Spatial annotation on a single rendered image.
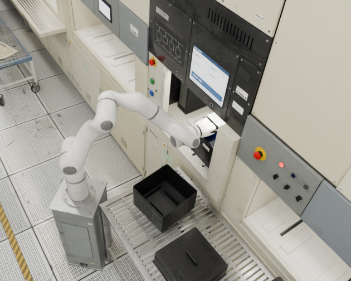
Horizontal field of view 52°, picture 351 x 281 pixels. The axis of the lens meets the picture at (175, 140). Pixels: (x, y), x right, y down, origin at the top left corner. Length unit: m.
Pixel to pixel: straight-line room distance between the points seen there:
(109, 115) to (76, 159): 0.36
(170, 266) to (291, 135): 0.92
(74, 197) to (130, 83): 1.11
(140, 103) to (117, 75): 1.33
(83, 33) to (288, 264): 2.62
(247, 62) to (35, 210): 2.26
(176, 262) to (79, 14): 2.45
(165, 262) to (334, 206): 0.89
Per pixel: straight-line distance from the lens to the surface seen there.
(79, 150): 1.92
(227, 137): 1.81
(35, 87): 4.28
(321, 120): 1.45
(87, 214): 2.24
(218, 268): 1.99
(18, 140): 3.82
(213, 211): 2.28
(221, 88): 1.79
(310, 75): 1.41
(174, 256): 1.99
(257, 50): 1.55
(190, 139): 1.85
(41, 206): 3.27
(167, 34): 2.07
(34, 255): 3.05
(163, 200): 2.27
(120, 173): 3.38
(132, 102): 1.72
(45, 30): 3.79
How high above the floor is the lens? 2.65
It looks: 46 degrees down
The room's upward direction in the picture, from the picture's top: 6 degrees clockwise
